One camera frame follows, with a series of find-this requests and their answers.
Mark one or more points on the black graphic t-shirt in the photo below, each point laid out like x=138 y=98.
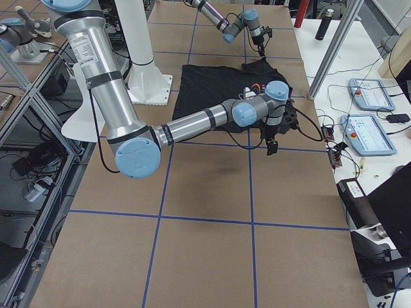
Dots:
x=202 y=86

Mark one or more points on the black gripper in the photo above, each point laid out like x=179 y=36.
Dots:
x=271 y=133
x=257 y=42

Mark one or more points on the aluminium frame post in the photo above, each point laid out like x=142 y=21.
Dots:
x=334 y=46

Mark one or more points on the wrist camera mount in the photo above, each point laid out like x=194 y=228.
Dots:
x=290 y=116
x=266 y=30

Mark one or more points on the upper teach pendant tablet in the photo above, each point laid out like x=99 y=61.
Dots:
x=370 y=94

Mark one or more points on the black printer device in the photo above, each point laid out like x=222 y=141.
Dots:
x=388 y=206

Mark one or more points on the red cylinder bottle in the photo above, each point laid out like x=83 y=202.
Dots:
x=301 y=12

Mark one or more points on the white curved plastic sheet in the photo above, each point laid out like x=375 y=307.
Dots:
x=80 y=126

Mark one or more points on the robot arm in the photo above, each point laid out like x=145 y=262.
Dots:
x=233 y=24
x=136 y=145

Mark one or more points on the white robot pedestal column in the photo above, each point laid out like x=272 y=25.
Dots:
x=146 y=84

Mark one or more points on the black cylinder bottle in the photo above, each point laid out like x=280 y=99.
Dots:
x=324 y=25

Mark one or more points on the teach pendant tablet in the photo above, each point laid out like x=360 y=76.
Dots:
x=370 y=94
x=365 y=135

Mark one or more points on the lower teach pendant tablet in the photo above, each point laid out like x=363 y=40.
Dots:
x=365 y=135

